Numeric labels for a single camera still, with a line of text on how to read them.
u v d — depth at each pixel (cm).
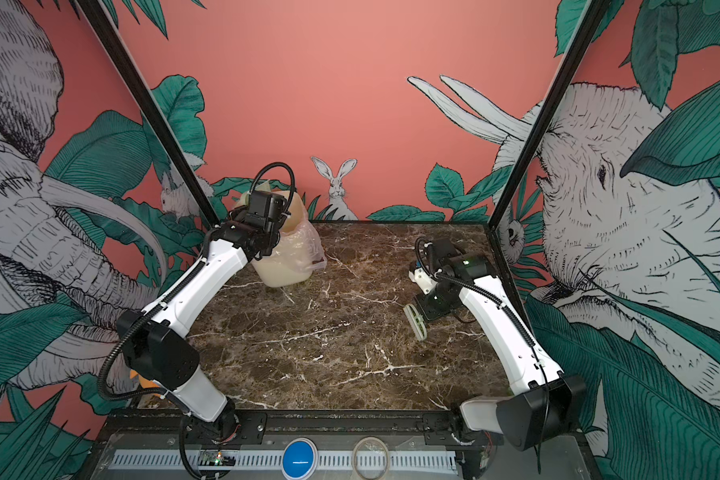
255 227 61
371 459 70
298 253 84
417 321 81
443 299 61
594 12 69
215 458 70
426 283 69
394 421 75
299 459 69
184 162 102
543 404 38
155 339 43
